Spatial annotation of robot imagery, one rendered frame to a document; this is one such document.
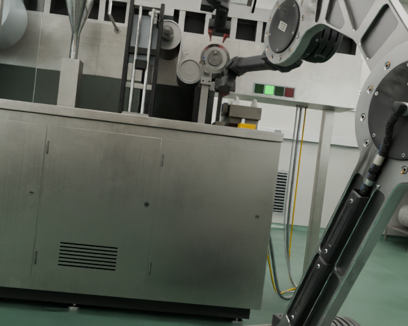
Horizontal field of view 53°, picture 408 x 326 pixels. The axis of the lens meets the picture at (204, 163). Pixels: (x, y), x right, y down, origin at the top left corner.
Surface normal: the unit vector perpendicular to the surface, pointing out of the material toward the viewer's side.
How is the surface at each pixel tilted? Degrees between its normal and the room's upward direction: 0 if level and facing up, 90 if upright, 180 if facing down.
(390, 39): 90
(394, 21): 90
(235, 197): 90
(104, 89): 90
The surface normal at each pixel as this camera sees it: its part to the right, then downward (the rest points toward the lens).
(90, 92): 0.07, 0.04
